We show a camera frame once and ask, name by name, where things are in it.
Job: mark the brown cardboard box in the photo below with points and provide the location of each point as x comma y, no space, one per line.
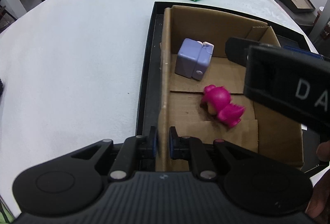
232,77

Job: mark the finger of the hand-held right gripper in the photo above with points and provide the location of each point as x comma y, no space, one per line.
299,49
236,50

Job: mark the pink figure toy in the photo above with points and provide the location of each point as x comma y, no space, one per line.
219,97

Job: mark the green striped cloth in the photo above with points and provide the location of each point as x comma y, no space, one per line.
4,215

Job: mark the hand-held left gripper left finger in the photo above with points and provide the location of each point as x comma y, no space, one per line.
154,142

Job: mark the black shallow tray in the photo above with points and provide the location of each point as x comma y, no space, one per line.
150,79

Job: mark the white-legged black-top desk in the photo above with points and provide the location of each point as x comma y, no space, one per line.
316,30

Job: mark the person's right hand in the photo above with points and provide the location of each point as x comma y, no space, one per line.
322,195

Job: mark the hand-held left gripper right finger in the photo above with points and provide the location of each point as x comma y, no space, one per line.
171,142

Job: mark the purple block toy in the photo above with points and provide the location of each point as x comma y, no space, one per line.
188,59

